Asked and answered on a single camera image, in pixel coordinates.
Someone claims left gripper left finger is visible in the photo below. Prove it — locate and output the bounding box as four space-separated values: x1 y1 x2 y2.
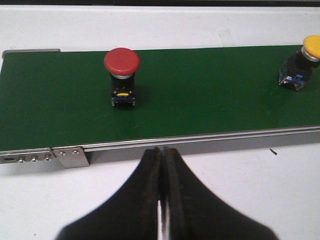
56 147 161 240

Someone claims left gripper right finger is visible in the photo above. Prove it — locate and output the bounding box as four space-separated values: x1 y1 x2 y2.
161 148 277 240

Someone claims green conveyor belt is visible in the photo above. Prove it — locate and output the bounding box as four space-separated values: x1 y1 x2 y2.
0 44 320 152

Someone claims aluminium conveyor frame rail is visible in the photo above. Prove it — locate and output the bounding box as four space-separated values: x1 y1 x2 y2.
0 48 320 165

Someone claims left conveyor support bracket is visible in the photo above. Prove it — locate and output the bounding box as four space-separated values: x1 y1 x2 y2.
52 146 90 169

